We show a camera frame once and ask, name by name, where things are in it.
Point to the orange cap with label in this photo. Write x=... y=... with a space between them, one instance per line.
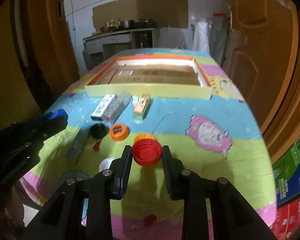
x=119 y=132

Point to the gold rectangular box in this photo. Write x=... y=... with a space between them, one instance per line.
x=142 y=106

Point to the white hanging bag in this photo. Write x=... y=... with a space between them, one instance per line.
x=201 y=37

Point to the light orange bottle cap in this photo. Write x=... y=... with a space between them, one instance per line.
x=143 y=136

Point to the red bottle cap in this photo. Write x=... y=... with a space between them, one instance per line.
x=147 y=152

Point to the metal cooking pot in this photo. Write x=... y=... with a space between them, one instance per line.
x=127 y=24

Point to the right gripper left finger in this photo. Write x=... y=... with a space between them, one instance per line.
x=121 y=170

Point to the red door handle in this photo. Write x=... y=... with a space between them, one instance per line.
x=221 y=14

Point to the red carton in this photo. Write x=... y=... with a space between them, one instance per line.
x=287 y=221

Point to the green blue carton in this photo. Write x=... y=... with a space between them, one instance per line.
x=286 y=172

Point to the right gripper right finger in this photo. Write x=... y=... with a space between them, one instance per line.
x=174 y=179

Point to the shallow cardboard tray box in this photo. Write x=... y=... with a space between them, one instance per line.
x=164 y=76

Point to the teal Good Luck box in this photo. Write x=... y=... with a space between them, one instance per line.
x=78 y=144

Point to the brown wooden door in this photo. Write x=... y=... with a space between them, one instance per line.
x=263 y=61

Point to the black round cap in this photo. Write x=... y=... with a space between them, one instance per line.
x=98 y=131

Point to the grey kitchen counter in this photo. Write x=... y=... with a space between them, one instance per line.
x=99 y=48

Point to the white bottle cap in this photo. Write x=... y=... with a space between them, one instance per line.
x=105 y=164

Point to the white Hello Kitty box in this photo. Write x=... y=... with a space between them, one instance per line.
x=103 y=106

